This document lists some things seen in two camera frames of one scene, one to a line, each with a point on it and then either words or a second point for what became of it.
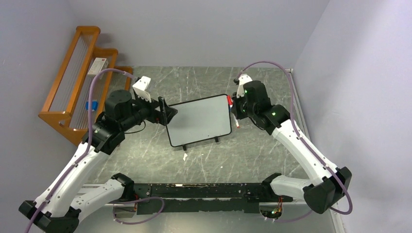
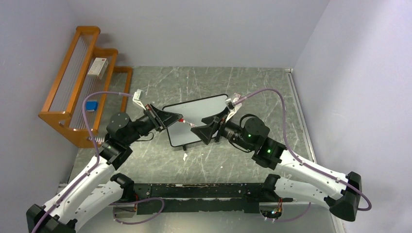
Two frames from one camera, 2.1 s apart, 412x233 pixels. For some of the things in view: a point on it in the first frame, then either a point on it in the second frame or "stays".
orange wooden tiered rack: (65, 110) stays
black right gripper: (234, 108) → (214, 123)
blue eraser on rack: (94, 106) stays
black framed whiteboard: (199, 120) stays
